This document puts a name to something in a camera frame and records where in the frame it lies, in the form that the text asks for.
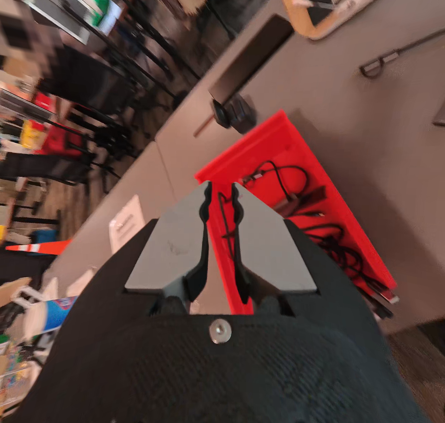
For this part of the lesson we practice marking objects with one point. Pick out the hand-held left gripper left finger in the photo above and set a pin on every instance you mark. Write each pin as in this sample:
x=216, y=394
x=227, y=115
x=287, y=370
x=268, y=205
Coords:
x=170, y=249

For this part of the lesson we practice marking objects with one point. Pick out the black charging case with screen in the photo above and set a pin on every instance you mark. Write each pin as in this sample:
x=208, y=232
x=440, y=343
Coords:
x=240, y=115

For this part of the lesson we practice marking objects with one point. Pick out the orange traffic cone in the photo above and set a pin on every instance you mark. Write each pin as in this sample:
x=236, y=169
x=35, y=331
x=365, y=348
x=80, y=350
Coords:
x=34, y=247

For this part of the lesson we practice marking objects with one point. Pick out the printed paper sheet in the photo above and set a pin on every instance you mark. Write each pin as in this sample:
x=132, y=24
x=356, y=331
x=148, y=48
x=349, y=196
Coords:
x=127, y=221

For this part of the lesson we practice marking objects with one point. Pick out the blue white printed packet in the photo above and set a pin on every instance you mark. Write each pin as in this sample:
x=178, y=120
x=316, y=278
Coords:
x=52, y=317

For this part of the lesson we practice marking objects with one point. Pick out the wooden book stand black panel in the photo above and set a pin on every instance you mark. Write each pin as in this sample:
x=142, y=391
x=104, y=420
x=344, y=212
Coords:
x=299, y=19

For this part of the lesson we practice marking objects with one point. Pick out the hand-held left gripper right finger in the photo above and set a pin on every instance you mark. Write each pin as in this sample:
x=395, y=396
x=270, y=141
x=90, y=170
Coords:
x=274, y=252

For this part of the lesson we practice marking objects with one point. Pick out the red plastic bin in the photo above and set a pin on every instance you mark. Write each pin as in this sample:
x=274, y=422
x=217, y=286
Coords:
x=271, y=148

